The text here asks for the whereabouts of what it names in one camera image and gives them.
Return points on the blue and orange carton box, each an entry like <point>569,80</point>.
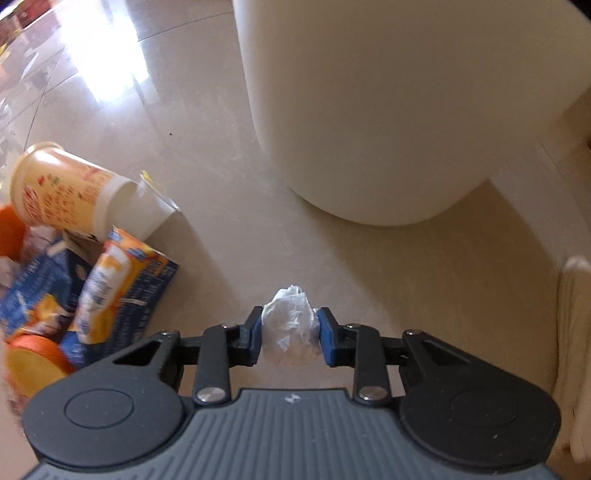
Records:
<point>150,281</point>

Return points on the cream printed milk tea cup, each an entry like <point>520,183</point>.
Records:
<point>60,189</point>

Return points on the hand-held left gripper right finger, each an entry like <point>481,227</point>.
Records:
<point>325,339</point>

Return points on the cream cloth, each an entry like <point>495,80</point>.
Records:
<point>575,346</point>

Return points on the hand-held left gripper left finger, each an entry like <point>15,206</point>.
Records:
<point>253,334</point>

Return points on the white tissue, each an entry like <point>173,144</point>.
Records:
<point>288,323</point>

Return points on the orange lidded container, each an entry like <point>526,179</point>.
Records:
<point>37,364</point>

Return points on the blue and white milk carton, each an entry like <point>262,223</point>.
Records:
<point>41,286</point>

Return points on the white and orange pouch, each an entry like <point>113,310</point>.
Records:
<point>104,286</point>

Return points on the white round waste bin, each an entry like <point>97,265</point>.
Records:
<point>392,101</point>

